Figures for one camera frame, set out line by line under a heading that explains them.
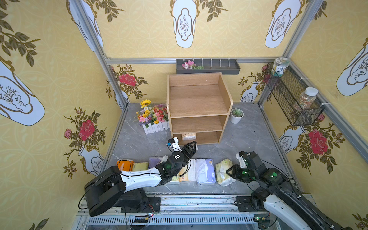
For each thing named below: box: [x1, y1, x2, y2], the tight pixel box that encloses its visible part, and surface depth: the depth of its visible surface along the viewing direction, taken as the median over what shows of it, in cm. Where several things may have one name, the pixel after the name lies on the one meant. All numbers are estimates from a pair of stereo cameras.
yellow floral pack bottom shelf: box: [215, 158, 236, 187], surface depth 79 cm
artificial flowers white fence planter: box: [136, 99, 171, 135], surface depth 95 cm
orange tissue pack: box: [115, 159, 134, 172], surface depth 83 cm
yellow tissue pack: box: [169, 176, 180, 185], surface depth 80 cm
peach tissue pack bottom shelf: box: [181, 132, 197, 141], surface depth 97 cm
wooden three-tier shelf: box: [166, 71, 234, 146], surface depth 85 cm
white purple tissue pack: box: [195, 158, 217, 186], surface depth 81 cm
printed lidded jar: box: [270, 57, 291, 78], surface depth 87 cm
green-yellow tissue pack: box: [132, 161, 149, 172], surface depth 85 cm
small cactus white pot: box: [230, 108, 245, 125], surface depth 105 cm
